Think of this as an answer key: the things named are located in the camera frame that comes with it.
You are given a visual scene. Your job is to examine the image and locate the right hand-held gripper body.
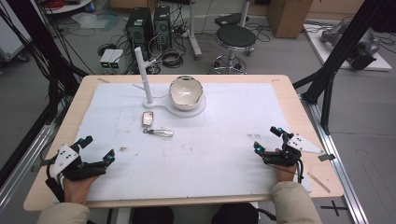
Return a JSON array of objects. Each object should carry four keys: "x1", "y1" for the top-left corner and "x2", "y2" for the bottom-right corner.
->
[{"x1": 262, "y1": 133, "x2": 325, "y2": 167}]

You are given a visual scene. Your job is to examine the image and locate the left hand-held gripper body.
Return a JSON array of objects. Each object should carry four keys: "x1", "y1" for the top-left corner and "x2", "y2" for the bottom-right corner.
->
[{"x1": 46, "y1": 144, "x2": 108, "y2": 182}]

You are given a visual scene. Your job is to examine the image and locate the person's right hand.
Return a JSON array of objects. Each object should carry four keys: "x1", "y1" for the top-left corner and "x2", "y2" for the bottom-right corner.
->
[{"x1": 275, "y1": 148, "x2": 299, "y2": 185}]

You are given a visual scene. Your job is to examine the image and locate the person's left hand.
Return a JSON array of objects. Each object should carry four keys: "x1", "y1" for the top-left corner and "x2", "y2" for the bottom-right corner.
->
[{"x1": 63, "y1": 175, "x2": 99, "y2": 205}]

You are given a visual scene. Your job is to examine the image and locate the white table mat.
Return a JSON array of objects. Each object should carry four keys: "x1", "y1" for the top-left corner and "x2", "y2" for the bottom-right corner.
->
[{"x1": 75, "y1": 81, "x2": 313, "y2": 203}]

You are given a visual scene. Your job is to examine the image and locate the person's right leg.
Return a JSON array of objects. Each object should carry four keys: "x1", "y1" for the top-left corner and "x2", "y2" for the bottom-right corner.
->
[{"x1": 211, "y1": 203, "x2": 260, "y2": 224}]

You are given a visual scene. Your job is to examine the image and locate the person's leg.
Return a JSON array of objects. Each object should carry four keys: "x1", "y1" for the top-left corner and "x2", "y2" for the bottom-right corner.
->
[
  {"x1": 211, "y1": 203, "x2": 260, "y2": 224},
  {"x1": 132, "y1": 206, "x2": 176, "y2": 224}
]

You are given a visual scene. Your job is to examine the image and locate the person's left leg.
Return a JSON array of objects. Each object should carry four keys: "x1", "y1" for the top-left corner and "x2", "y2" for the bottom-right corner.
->
[{"x1": 132, "y1": 206, "x2": 176, "y2": 224}]

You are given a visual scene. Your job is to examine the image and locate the white power supply box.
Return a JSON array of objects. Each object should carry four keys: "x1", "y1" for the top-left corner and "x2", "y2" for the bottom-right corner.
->
[
  {"x1": 99, "y1": 49, "x2": 116, "y2": 70},
  {"x1": 109, "y1": 49, "x2": 125, "y2": 74}
]

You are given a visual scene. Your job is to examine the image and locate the white stand with pole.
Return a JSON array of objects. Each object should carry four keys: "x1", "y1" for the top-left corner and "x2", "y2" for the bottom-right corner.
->
[{"x1": 133, "y1": 46, "x2": 207, "y2": 119}]

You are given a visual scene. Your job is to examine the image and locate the white ceramic bowl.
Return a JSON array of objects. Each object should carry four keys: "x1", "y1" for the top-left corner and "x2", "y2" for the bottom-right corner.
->
[{"x1": 169, "y1": 75, "x2": 205, "y2": 112}]

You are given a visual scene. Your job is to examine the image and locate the black round stool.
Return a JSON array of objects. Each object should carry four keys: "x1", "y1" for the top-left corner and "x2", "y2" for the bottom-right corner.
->
[{"x1": 212, "y1": 23, "x2": 258, "y2": 75}]

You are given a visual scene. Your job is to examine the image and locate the brown cardboard box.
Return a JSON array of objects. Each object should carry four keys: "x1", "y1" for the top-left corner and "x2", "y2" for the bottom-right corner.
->
[{"x1": 266, "y1": 0, "x2": 314, "y2": 39}]

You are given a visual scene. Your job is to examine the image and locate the white board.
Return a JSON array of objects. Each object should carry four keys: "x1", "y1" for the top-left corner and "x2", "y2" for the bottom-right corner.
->
[{"x1": 303, "y1": 22, "x2": 393, "y2": 72}]

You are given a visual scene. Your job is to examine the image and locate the grey robot device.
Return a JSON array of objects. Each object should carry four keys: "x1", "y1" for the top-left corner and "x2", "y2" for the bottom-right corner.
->
[{"x1": 319, "y1": 21, "x2": 381, "y2": 71}]

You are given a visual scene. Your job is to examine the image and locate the clear plastic bag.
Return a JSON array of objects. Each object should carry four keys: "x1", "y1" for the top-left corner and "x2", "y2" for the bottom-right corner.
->
[{"x1": 71, "y1": 11, "x2": 110, "y2": 31}]

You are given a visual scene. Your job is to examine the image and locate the black flat case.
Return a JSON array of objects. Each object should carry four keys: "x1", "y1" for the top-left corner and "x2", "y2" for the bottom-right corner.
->
[{"x1": 214, "y1": 12, "x2": 250, "y2": 28}]

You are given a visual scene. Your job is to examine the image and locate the black computer tower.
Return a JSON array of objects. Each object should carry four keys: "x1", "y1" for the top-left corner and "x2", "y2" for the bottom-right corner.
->
[
  {"x1": 125, "y1": 7, "x2": 154, "y2": 61},
  {"x1": 152, "y1": 5, "x2": 173, "y2": 50}
]

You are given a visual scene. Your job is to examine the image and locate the white table leg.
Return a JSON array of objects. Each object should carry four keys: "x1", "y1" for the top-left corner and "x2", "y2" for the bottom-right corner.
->
[{"x1": 188, "y1": 0, "x2": 204, "y2": 61}]

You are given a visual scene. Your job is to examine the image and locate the round white table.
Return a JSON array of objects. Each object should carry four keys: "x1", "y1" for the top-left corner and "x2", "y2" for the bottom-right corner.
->
[{"x1": 42, "y1": 0, "x2": 95, "y2": 15}]

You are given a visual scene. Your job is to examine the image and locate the right hand-held gripper black cable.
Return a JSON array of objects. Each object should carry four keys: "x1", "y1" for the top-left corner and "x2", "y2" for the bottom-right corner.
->
[{"x1": 270, "y1": 158, "x2": 305, "y2": 185}]

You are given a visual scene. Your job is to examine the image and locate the hand-held gripper black cable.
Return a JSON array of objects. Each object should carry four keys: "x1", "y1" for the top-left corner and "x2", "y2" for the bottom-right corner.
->
[
  {"x1": 270, "y1": 158, "x2": 305, "y2": 185},
  {"x1": 44, "y1": 157, "x2": 65, "y2": 203}
]

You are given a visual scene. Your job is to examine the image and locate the left hand-held gripper black cable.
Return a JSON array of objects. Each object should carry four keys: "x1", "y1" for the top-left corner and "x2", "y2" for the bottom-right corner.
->
[{"x1": 44, "y1": 157, "x2": 65, "y2": 203}]

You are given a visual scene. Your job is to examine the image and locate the aluminium rail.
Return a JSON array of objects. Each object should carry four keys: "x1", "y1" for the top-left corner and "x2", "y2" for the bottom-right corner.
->
[
  {"x1": 299, "y1": 92, "x2": 370, "y2": 224},
  {"x1": 0, "y1": 122, "x2": 58, "y2": 214}
]

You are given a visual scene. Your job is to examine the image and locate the silver car key with strap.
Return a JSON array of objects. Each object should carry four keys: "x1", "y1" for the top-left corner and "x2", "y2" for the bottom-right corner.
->
[{"x1": 141, "y1": 110, "x2": 175, "y2": 138}]

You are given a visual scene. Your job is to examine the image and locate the black metal frame stand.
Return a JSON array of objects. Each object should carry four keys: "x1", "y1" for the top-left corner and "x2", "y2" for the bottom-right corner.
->
[
  {"x1": 292, "y1": 0, "x2": 396, "y2": 135},
  {"x1": 0, "y1": 0, "x2": 90, "y2": 188}
]

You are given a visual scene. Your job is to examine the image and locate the coil of black cables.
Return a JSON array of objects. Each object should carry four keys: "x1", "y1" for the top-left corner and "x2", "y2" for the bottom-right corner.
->
[{"x1": 161, "y1": 48, "x2": 185, "y2": 69}]

